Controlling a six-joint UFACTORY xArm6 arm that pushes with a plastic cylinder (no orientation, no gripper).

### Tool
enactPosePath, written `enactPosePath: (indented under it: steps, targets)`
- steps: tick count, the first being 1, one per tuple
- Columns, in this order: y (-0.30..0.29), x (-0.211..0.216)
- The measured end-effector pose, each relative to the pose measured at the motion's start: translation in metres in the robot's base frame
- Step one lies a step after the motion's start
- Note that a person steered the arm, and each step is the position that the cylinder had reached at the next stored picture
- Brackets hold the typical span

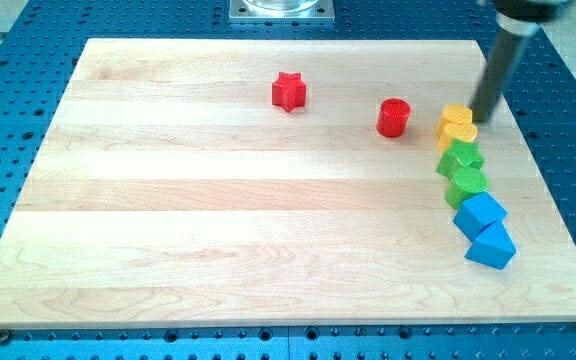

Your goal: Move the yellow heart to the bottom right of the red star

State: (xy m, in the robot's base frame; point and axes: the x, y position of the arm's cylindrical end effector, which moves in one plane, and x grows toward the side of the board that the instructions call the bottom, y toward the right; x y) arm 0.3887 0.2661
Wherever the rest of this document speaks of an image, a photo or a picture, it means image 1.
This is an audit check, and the yellow heart block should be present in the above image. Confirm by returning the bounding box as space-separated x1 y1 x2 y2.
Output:
437 123 478 152

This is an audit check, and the black robot arm end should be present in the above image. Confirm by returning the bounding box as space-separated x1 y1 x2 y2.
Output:
481 0 572 23

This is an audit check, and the red star block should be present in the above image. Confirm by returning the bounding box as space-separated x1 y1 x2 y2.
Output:
271 72 307 113

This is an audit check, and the green star block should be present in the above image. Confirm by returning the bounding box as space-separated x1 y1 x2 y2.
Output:
436 139 485 179

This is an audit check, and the light wooden board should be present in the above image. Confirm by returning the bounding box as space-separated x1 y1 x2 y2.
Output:
0 38 576 329

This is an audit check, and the red cylinder block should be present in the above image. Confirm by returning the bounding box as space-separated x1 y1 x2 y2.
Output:
376 98 411 138

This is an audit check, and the green cylinder block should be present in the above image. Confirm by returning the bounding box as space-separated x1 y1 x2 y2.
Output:
444 167 488 209

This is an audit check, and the yellow hexagon block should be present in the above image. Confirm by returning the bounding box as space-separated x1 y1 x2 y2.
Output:
436 103 473 137

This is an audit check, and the blue cube block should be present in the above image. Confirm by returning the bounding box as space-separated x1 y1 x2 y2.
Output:
453 192 507 241

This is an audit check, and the blue triangle block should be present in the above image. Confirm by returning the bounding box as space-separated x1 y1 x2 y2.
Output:
465 221 516 270

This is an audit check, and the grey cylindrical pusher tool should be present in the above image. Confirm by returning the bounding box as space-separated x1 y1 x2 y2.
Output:
470 12 539 123

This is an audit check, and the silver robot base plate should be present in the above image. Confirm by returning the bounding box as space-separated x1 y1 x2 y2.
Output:
228 0 335 21

